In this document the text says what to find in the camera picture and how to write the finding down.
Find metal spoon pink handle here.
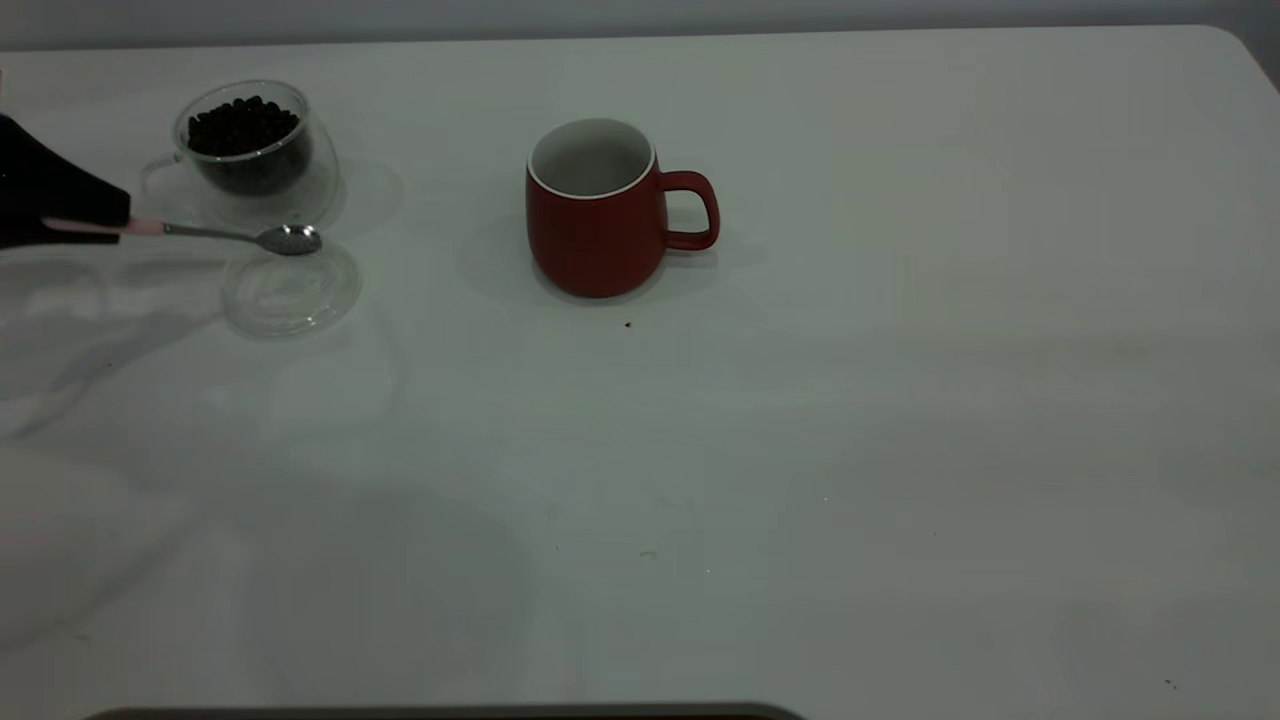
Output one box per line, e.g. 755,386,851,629
45,218,323,257

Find clear double-wall glass cup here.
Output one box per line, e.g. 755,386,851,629
140,80,343,233

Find clear round glass lid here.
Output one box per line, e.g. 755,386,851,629
220,240,364,339

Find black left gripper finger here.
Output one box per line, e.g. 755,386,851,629
0,228,121,251
0,113,133,229

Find red ceramic mug white inside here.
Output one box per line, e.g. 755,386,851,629
525,118,721,300

